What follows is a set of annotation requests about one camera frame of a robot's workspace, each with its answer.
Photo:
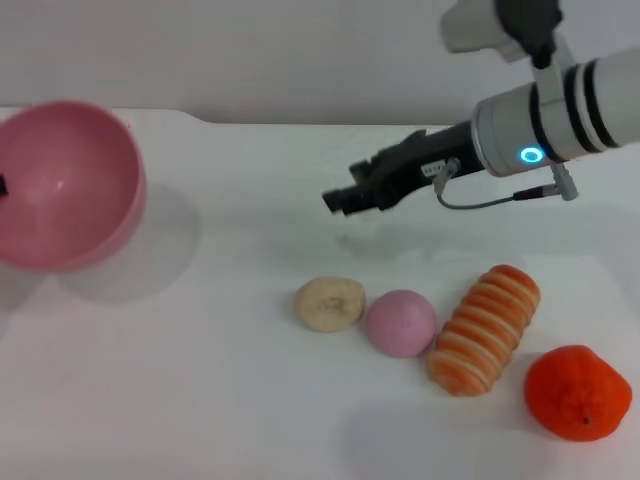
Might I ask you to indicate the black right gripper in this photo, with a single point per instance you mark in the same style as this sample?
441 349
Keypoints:
415 162

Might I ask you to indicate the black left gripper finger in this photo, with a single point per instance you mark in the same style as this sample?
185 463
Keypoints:
3 185

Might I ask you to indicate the pink plastic bowl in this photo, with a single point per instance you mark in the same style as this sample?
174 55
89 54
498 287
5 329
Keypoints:
75 200

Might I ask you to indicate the beige egg yolk pastry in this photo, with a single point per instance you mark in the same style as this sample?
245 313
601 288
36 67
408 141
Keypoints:
330 305

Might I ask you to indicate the pink round bun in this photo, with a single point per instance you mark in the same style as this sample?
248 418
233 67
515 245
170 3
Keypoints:
401 325

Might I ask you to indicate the orange striped bread roll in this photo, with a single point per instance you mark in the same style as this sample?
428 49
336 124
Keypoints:
482 332

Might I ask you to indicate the orange tangerine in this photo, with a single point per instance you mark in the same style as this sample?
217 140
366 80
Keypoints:
575 392

